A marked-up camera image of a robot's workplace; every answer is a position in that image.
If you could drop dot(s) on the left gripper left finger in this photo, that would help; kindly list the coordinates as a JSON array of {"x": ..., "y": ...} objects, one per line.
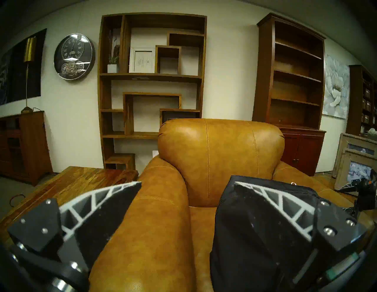
[{"x": 88, "y": 223}]

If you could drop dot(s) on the cherry wood bookcase hutch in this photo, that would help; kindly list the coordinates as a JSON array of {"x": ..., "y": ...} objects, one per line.
[{"x": 306, "y": 150}]

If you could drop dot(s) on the striped wood coffee table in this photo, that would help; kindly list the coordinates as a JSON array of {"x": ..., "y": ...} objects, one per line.
[{"x": 73, "y": 179}]

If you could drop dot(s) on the dark wood media console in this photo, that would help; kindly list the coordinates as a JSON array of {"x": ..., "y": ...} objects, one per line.
[{"x": 35, "y": 144}]

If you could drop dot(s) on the dark zebra wall canvas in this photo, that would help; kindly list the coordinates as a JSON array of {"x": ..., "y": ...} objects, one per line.
[{"x": 17, "y": 76}]

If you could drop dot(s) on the tan leather armchair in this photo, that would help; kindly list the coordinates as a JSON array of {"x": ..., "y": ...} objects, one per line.
[{"x": 206, "y": 153}]

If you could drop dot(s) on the small potted plant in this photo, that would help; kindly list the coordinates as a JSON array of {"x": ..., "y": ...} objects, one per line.
[{"x": 112, "y": 68}]

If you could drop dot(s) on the open geometric wooden shelf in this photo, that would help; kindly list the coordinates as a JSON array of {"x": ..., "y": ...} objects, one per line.
[{"x": 128, "y": 114}]

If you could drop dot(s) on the large rustic photo frame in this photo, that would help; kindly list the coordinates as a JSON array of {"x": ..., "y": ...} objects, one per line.
[{"x": 344, "y": 141}]

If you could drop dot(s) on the dark tall bookcase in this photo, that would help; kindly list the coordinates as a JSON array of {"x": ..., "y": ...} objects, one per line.
[{"x": 356, "y": 103}]

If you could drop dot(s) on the small rustic photo frame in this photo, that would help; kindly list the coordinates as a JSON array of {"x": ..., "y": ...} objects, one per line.
[{"x": 343, "y": 170}]

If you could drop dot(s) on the round gear wall clock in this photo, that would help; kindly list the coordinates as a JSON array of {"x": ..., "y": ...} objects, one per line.
[{"x": 73, "y": 56}]

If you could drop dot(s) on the black zippered duffel bag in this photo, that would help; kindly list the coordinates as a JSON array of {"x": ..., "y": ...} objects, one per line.
[{"x": 235, "y": 250}]

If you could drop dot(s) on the white framed certificate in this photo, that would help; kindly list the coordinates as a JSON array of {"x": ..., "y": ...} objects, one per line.
[{"x": 142, "y": 61}]

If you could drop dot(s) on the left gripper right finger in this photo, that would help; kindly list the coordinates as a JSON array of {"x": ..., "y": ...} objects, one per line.
[{"x": 324, "y": 232}]

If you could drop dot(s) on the gold shade table lamp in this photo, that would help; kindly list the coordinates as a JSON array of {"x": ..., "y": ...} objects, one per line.
[{"x": 30, "y": 48}]

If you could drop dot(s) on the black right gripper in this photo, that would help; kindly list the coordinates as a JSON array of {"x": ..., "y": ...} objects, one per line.
[{"x": 368, "y": 194}]

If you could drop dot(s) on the white flower painting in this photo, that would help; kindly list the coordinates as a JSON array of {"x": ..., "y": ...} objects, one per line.
[{"x": 335, "y": 88}]

